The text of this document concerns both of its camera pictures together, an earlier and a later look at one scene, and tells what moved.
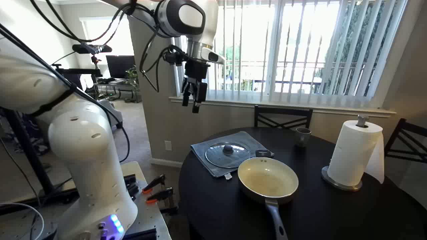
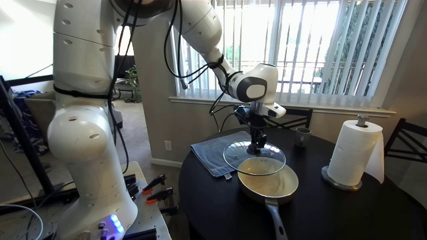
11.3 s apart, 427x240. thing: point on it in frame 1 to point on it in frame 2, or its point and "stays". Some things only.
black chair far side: [408, 141] stays
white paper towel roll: [357, 149] stays
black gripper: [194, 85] to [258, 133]
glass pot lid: [228, 155] to [269, 162]
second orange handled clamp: [156, 198] stays
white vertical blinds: [305, 47] stays
